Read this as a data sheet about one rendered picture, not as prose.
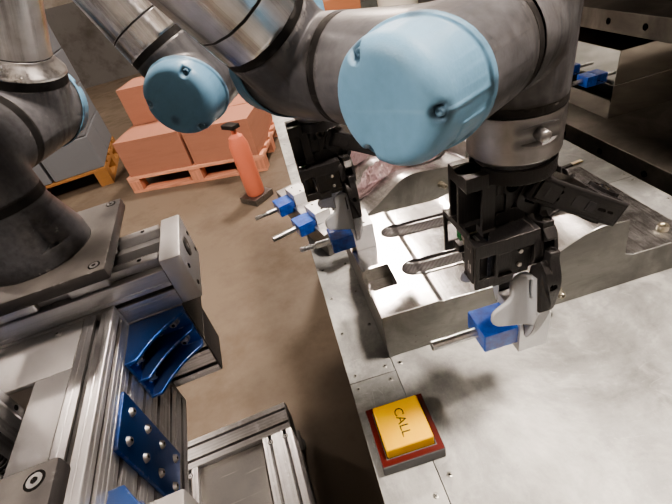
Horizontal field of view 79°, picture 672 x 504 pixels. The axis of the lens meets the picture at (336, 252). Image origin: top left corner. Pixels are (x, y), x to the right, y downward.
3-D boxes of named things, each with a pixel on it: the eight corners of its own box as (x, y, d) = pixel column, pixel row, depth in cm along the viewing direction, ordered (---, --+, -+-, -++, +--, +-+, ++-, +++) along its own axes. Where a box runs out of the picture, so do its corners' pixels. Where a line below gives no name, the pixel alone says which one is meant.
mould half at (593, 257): (389, 357, 64) (376, 295, 55) (349, 260, 84) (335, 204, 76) (684, 264, 66) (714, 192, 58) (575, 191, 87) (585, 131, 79)
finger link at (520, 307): (486, 346, 45) (478, 274, 42) (536, 331, 46) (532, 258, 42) (501, 364, 43) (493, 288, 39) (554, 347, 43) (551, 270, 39)
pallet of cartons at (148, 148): (280, 124, 396) (257, 45, 353) (285, 165, 319) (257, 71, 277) (153, 157, 396) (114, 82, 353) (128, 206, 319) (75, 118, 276)
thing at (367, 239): (306, 270, 71) (297, 246, 68) (301, 254, 75) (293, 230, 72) (377, 248, 72) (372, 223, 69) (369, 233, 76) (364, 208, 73)
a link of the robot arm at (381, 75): (309, 155, 29) (403, 98, 34) (450, 190, 22) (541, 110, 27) (277, 32, 24) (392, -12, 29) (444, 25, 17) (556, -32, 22)
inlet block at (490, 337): (441, 377, 48) (438, 347, 44) (424, 344, 52) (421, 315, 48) (546, 342, 48) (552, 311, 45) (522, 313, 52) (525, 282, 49)
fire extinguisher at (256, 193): (273, 186, 295) (248, 113, 263) (274, 202, 277) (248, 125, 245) (241, 194, 295) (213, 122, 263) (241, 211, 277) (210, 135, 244)
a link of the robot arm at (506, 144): (531, 78, 36) (598, 104, 29) (527, 128, 39) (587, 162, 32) (449, 101, 35) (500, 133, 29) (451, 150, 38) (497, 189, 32)
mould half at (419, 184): (329, 256, 86) (317, 213, 80) (281, 209, 106) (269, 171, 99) (504, 165, 101) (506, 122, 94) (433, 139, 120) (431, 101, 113)
